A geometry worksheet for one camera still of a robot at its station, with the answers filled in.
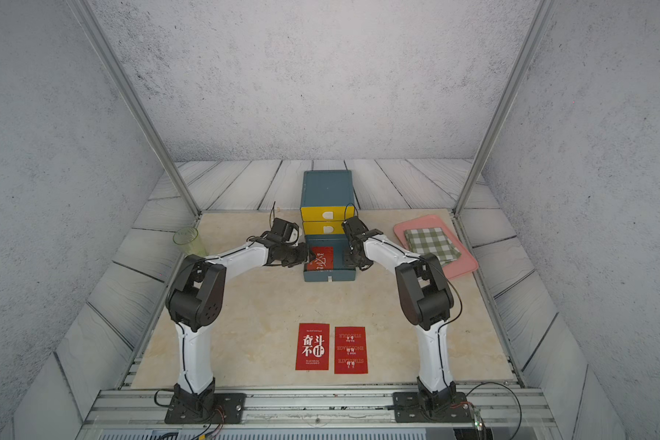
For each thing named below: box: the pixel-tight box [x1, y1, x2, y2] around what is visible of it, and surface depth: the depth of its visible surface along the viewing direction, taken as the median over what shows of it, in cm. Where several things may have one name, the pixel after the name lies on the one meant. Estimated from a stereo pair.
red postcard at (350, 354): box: [333, 326, 369, 374], surface depth 85 cm
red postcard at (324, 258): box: [306, 246, 334, 271], surface depth 106 cm
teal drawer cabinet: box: [299, 169, 355, 238], surface depth 101 cm
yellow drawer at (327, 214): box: [300, 206, 355, 222], surface depth 96 cm
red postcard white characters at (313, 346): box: [295, 322, 330, 372], surface depth 85 cm
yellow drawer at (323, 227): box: [302, 220, 346, 236], surface depth 101 cm
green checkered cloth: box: [404, 227, 462, 266], surface depth 112 cm
